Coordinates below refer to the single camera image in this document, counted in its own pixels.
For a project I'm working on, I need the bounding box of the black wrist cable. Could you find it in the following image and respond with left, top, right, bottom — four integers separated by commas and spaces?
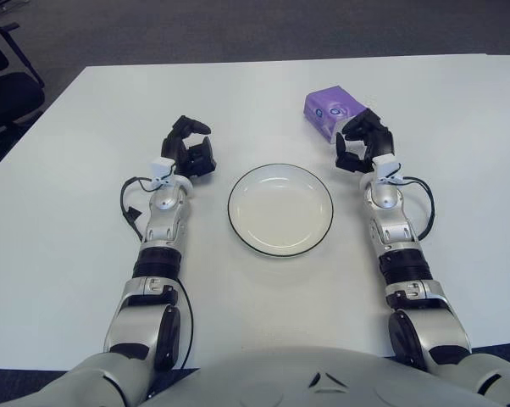
119, 174, 174, 243
401, 176, 436, 243

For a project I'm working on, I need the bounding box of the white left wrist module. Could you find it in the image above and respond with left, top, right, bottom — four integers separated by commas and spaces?
150, 156, 175, 190

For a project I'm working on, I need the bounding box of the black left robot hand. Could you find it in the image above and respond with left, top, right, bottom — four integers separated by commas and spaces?
159, 114, 218, 179

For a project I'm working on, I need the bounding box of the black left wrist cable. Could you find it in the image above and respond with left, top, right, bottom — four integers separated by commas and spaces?
119, 174, 174, 243

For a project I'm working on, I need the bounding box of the black office chair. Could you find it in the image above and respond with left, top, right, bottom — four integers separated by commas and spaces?
0, 23, 47, 148

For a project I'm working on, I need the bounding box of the grey robot torso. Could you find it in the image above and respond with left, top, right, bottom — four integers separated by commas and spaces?
147, 345, 489, 407

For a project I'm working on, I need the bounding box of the thin black left elbow cable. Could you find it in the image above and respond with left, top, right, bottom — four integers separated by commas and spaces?
176, 283, 196, 374

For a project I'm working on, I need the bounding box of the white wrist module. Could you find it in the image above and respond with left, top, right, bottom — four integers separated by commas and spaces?
373, 154, 404, 186
150, 156, 175, 190

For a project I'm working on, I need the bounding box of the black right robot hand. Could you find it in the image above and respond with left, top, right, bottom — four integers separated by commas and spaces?
333, 108, 396, 174

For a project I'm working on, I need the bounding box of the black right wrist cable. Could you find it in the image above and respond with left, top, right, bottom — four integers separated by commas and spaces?
401, 176, 436, 243

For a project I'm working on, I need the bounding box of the white plate with black rim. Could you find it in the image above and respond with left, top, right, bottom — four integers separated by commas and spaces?
227, 164, 335, 257

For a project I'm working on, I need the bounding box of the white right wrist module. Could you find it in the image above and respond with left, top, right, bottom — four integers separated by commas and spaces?
373, 154, 404, 186

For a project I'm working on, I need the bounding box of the purple tissue paper pack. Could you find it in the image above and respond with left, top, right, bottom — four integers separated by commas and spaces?
302, 86, 369, 146

